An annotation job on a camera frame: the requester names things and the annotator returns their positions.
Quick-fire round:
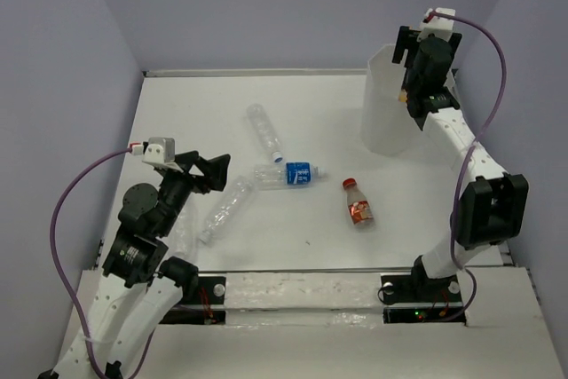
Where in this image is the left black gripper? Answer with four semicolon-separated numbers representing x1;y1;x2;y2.
157;149;231;235

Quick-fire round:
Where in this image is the red cap small bottle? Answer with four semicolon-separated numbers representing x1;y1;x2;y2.
343;178;375;228

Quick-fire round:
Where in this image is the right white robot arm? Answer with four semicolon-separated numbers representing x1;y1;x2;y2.
380;27;529;305

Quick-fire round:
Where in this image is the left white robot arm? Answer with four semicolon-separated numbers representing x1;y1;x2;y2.
40;139;231;378

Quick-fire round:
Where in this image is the clear bottle near left arm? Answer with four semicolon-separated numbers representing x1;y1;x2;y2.
198;176;255;246

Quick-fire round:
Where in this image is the white octagonal plastic bin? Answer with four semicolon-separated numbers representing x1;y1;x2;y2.
359;43;458;158

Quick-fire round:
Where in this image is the clear bottle blue-white cap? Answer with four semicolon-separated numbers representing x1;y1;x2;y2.
246;104;284;164

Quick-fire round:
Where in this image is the blue label water bottle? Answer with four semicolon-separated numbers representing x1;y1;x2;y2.
252;162;328;190

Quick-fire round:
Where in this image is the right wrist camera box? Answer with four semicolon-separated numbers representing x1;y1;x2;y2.
417;7;456;42

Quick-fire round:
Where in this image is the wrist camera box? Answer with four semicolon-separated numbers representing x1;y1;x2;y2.
417;7;456;42
143;137;175;165

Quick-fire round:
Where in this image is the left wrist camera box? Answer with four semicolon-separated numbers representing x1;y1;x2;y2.
143;137;175;165

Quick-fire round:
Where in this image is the metal rail front edge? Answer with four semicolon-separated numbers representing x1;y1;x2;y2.
200;266;412;275

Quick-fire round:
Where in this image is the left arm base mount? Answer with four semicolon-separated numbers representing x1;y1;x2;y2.
160;275;226;326

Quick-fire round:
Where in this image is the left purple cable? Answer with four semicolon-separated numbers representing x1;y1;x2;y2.
49;144;156;375

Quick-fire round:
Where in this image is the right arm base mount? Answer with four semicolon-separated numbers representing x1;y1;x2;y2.
377;273;466;324

